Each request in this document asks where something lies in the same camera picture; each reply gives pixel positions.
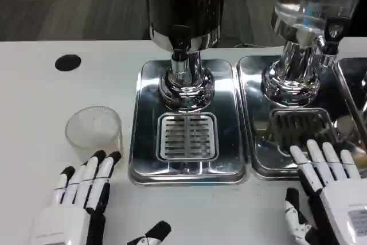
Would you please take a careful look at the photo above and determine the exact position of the slotted steel drain grid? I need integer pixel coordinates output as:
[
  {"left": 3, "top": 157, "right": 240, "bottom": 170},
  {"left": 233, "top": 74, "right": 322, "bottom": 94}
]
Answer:
[
  {"left": 156, "top": 112, "right": 218, "bottom": 162},
  {"left": 268, "top": 108, "right": 338, "bottom": 155}
]

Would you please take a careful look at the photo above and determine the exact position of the dark drink dispenser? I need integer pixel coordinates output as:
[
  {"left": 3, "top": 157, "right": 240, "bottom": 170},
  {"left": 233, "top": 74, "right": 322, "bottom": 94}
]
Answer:
[{"left": 142, "top": 0, "right": 227, "bottom": 114}]

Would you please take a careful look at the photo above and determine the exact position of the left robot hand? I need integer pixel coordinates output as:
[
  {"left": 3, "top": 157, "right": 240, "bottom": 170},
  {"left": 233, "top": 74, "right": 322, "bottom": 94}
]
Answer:
[{"left": 28, "top": 150, "right": 172, "bottom": 245}]

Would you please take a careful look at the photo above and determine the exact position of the clear ribbed glass cup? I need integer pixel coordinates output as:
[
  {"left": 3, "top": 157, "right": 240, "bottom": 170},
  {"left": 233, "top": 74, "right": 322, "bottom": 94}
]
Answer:
[{"left": 65, "top": 106, "right": 124, "bottom": 163}]

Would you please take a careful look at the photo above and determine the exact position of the steel drip tray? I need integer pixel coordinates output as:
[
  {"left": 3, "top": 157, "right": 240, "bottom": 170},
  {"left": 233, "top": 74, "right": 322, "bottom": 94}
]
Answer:
[
  {"left": 236, "top": 55, "right": 367, "bottom": 181},
  {"left": 128, "top": 59, "right": 251, "bottom": 185},
  {"left": 332, "top": 57, "right": 367, "bottom": 150}
]

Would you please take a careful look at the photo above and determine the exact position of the clear drink dispenser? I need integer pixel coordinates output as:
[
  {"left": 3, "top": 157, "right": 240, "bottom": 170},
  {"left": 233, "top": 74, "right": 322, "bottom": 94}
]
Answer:
[{"left": 261, "top": 0, "right": 364, "bottom": 107}]

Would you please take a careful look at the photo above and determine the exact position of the black round cable hole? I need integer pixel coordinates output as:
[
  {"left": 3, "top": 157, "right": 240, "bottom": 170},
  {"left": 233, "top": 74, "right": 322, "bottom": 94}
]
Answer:
[{"left": 54, "top": 54, "right": 82, "bottom": 72}]

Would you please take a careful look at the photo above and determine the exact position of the black dispenser tap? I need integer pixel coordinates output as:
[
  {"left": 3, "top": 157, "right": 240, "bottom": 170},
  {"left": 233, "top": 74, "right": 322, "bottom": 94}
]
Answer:
[
  {"left": 323, "top": 17, "right": 345, "bottom": 56},
  {"left": 170, "top": 25, "right": 190, "bottom": 56}
]

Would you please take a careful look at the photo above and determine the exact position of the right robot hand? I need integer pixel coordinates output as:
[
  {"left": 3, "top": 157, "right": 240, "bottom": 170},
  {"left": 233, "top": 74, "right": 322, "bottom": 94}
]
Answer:
[{"left": 283, "top": 139, "right": 367, "bottom": 245}]

